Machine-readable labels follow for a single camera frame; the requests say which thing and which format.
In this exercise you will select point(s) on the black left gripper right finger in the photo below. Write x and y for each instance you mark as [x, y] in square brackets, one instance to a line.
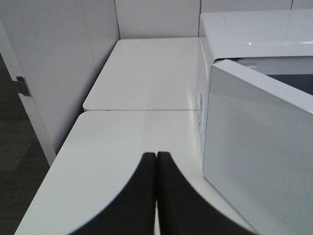
[181, 210]

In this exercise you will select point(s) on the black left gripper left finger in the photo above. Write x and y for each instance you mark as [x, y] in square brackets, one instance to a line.
[132, 211]

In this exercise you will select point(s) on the white microwave oven body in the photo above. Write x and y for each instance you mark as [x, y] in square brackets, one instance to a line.
[277, 43]

